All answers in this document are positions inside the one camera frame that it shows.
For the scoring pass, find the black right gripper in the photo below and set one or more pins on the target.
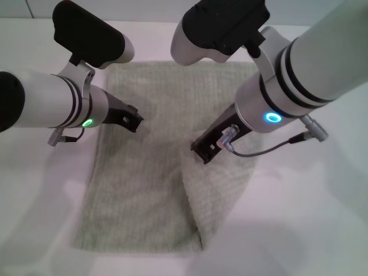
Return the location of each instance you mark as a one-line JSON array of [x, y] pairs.
[[210, 141]]

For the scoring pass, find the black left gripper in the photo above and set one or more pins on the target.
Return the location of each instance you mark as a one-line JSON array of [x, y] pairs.
[[118, 113]]

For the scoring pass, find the light green terry towel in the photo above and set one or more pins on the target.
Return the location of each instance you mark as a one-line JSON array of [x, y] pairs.
[[138, 187]]

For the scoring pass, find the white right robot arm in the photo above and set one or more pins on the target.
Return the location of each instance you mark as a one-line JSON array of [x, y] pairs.
[[302, 72]]

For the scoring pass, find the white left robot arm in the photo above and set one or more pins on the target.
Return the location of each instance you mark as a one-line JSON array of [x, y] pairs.
[[43, 100]]

